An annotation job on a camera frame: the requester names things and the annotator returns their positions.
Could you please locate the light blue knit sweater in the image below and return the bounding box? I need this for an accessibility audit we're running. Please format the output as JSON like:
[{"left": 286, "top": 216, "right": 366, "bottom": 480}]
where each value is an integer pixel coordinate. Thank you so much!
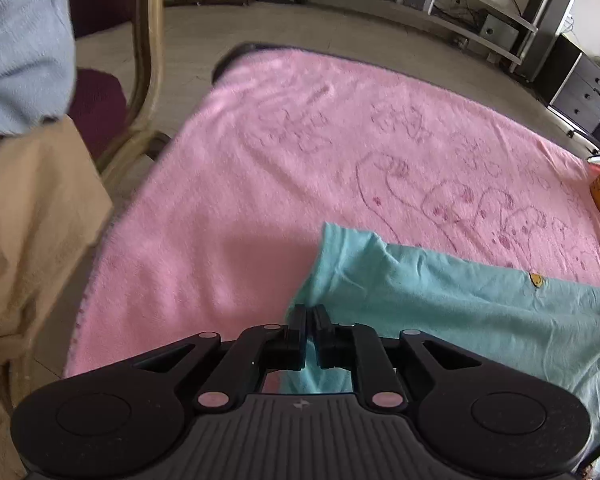
[{"left": 0, "top": 0, "right": 76, "bottom": 136}]

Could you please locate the pink embroidered blanket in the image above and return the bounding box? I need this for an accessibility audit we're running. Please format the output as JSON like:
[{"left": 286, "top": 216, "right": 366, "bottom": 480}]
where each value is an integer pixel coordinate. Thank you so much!
[{"left": 65, "top": 48, "right": 600, "bottom": 375}]

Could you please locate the wooden chair maroon cushion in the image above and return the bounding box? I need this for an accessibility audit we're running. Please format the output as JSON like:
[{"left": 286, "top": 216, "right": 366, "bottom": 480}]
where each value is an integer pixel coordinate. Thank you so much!
[{"left": 69, "top": 0, "right": 169, "bottom": 192}]

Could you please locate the black cable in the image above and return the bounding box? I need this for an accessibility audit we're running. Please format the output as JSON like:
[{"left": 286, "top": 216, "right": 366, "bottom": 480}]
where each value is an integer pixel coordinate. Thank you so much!
[{"left": 574, "top": 429, "right": 600, "bottom": 480}]

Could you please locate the black drawer cabinet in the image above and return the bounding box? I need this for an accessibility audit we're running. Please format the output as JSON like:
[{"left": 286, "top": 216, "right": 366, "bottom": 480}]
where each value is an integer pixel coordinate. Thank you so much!
[{"left": 532, "top": 35, "right": 600, "bottom": 154}]

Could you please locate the teal t-shirt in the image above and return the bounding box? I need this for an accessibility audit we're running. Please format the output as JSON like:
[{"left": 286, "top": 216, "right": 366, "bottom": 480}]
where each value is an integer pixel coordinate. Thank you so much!
[{"left": 279, "top": 221, "right": 600, "bottom": 480}]

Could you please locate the beige jacket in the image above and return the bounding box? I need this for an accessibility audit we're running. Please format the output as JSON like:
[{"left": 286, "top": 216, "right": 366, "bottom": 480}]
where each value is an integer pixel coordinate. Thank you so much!
[{"left": 0, "top": 115, "right": 117, "bottom": 480}]

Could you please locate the grey tv shelf unit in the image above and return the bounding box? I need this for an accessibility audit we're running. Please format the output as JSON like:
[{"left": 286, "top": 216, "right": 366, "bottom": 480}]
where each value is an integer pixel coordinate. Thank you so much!
[{"left": 289, "top": 0, "right": 574, "bottom": 82}]

